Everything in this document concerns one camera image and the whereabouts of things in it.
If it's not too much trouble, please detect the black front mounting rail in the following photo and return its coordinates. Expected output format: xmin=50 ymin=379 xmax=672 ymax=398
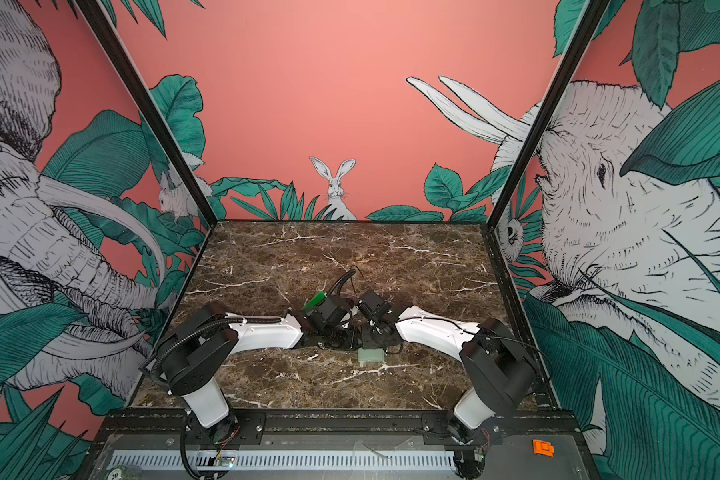
xmin=94 ymin=408 xmax=581 ymax=448

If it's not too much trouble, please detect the white perforated cable duct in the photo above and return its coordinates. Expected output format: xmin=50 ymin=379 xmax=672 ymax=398
xmin=107 ymin=450 xmax=455 ymax=472

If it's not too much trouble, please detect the right black frame post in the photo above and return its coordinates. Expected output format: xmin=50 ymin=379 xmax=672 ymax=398
xmin=487 ymin=0 xmax=609 ymax=232

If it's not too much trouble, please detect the orange plastic clip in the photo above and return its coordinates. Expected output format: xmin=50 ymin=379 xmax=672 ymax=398
xmin=532 ymin=439 xmax=555 ymax=458

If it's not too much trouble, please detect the green plastic card tray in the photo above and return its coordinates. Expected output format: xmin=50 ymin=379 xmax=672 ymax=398
xmin=303 ymin=291 xmax=326 ymax=311

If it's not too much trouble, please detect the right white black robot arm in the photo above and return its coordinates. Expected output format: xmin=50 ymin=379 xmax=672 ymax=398
xmin=358 ymin=290 xmax=539 ymax=431

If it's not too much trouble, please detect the left black frame post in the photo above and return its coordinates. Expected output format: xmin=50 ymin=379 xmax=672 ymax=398
xmin=75 ymin=0 xmax=218 ymax=228

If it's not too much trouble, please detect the black frame post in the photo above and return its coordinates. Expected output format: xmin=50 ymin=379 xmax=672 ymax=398
xmin=75 ymin=0 xmax=218 ymax=228
xmin=487 ymin=0 xmax=609 ymax=232

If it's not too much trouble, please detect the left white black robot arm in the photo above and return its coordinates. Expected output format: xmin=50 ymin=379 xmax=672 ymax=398
xmin=140 ymin=301 xmax=362 ymax=430

